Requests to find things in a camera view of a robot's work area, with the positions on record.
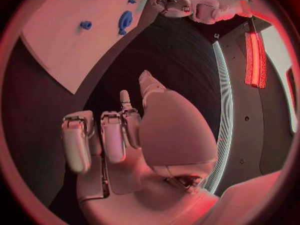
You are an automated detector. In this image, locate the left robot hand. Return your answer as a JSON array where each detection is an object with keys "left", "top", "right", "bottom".
[{"left": 150, "top": 0, "right": 196, "bottom": 18}]

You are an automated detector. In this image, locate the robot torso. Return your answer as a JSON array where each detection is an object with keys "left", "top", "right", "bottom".
[{"left": 203, "top": 19, "right": 298, "bottom": 197}]

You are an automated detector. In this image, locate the blue gear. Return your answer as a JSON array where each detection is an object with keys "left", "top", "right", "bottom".
[{"left": 117, "top": 10, "right": 135, "bottom": 36}]

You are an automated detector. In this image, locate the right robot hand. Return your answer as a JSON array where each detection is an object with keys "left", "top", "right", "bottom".
[{"left": 60, "top": 69, "right": 220, "bottom": 225}]

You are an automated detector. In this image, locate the glowing light bar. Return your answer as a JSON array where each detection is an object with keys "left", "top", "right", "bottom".
[{"left": 243, "top": 31, "right": 269, "bottom": 90}]

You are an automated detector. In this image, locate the white task board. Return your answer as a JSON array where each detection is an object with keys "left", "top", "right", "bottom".
[{"left": 20, "top": 0, "right": 156, "bottom": 95}]

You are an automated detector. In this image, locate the blue peg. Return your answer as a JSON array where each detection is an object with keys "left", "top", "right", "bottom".
[{"left": 78, "top": 20, "right": 94, "bottom": 31}]

